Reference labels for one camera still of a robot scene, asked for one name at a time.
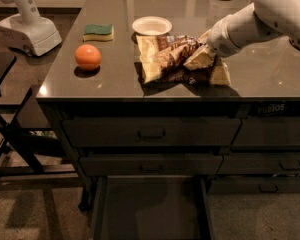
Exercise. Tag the open bottom drawer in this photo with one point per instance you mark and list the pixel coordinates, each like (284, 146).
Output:
(151, 208)

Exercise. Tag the top left drawer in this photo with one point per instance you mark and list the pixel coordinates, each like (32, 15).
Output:
(150, 131)

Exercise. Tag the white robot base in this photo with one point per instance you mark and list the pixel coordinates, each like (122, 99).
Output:
(28, 31)

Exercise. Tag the middle right drawer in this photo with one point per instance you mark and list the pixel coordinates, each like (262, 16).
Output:
(260, 163)

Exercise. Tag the middle left drawer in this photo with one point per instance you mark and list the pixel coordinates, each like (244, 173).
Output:
(150, 164)

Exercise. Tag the bottom right drawer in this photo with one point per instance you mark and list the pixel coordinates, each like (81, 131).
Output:
(255, 185)

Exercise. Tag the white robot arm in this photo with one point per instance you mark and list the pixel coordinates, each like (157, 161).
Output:
(260, 21)

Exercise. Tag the black chair frame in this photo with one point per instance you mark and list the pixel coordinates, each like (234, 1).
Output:
(26, 130)

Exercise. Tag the white bowl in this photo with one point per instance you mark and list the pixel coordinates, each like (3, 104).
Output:
(151, 26)

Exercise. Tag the green yellow sponge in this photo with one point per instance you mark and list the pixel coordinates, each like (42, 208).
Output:
(94, 32)

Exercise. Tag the brown chip bag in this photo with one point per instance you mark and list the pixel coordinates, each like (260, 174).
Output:
(163, 58)

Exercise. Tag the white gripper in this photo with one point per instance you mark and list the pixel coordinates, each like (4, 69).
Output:
(219, 39)

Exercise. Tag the orange ball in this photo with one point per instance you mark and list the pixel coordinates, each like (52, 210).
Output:
(88, 57)

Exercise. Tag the top right drawer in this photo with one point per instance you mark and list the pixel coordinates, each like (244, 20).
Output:
(282, 133)

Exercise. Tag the dark counter cabinet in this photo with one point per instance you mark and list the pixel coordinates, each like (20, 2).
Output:
(265, 80)

